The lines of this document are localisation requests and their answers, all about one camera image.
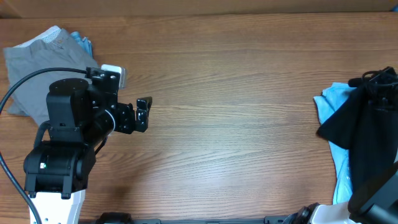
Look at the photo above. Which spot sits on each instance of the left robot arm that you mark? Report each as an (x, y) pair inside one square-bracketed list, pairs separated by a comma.
[(81, 117)]

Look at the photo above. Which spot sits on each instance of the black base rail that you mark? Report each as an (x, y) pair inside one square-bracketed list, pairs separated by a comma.
[(126, 218)]

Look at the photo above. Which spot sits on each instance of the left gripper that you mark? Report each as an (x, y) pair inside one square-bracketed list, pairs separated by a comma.
[(127, 126)]

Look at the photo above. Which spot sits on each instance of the folded blue garment under shorts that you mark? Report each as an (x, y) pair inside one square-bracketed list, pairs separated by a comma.
[(83, 42)]

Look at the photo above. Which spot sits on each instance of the light blue t-shirt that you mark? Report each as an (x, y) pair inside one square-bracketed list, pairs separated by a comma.
[(327, 103)]

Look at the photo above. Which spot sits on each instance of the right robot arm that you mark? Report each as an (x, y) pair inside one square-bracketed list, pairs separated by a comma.
[(376, 200)]

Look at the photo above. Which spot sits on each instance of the black t-shirt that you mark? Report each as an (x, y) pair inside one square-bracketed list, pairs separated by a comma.
[(367, 131)]

